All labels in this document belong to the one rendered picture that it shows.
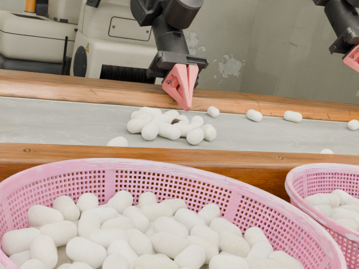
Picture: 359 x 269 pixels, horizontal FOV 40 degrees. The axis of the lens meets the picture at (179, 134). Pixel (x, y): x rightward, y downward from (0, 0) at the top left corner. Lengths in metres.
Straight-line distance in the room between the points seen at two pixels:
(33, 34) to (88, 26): 0.26
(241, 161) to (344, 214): 0.13
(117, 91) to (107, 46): 0.43
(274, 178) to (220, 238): 0.19
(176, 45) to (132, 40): 0.46
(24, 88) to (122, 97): 0.17
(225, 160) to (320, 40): 2.37
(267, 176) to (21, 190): 0.29
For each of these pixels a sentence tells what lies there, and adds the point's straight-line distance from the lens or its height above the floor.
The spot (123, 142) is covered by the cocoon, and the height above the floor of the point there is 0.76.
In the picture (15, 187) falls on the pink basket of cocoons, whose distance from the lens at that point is 0.42.
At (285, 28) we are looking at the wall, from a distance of 3.13.
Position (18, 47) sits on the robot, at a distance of 1.54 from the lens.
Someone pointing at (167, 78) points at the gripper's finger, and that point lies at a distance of 0.91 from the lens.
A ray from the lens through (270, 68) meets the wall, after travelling 3.18.
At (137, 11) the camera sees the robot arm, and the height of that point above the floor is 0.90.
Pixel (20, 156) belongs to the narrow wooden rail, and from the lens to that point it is 0.49.
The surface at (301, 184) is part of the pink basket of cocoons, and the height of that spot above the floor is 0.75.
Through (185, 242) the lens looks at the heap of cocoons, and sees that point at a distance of 0.41.
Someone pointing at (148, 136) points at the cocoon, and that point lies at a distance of 0.67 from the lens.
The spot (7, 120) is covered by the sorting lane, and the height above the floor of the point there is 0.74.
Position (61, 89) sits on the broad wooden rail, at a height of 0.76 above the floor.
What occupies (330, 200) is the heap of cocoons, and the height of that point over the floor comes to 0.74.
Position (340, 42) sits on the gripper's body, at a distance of 1.05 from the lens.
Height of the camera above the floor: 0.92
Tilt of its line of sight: 14 degrees down
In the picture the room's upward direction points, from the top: 10 degrees clockwise
